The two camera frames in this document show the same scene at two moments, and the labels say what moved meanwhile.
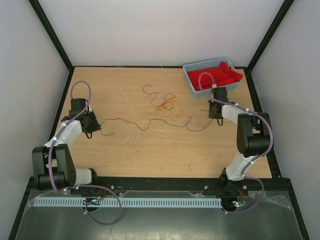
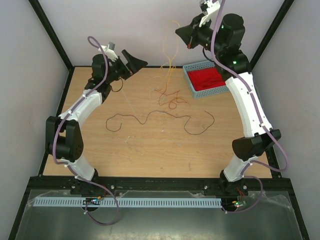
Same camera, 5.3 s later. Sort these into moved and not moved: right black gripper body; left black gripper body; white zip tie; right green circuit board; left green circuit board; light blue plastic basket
Moved: right black gripper body; left black gripper body
Not moved: white zip tie; left green circuit board; right green circuit board; light blue plastic basket
